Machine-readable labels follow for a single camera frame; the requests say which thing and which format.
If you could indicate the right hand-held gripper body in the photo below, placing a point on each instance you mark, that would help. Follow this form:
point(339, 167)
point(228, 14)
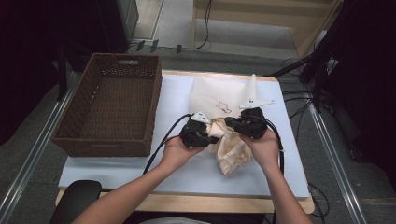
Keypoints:
point(253, 123)

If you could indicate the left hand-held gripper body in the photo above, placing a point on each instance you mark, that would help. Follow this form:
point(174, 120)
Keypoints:
point(194, 132)

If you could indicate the cream cloth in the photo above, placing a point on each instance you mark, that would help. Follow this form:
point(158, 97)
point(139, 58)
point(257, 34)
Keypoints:
point(232, 149)

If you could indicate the brown wicker basket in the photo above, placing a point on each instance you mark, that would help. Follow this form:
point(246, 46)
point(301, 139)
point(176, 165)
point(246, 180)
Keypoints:
point(109, 102)

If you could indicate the person's left hand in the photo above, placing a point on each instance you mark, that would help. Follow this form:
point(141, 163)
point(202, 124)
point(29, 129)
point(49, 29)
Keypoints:
point(177, 152)

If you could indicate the person's right hand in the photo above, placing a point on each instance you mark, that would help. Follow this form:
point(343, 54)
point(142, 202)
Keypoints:
point(263, 149)

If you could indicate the pale blue table board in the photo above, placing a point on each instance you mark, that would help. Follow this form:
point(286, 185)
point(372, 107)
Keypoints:
point(124, 174)

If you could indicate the black tripod stand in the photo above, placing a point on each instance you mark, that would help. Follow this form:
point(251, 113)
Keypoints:
point(317, 65)

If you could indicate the person's grey clothing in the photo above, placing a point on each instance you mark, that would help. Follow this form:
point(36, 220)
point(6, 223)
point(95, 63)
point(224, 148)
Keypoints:
point(174, 221)

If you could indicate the black plugs on floor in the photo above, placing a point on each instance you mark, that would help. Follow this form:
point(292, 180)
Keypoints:
point(146, 45)

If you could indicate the black chair armrest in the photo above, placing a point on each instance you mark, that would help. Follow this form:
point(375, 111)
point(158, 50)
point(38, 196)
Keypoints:
point(76, 200)

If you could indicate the metal floor rail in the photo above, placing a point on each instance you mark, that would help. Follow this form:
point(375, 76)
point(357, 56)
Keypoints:
point(336, 155)
point(34, 149)

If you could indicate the light wooden frame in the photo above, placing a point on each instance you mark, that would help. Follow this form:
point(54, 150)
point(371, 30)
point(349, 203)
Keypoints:
point(280, 18)

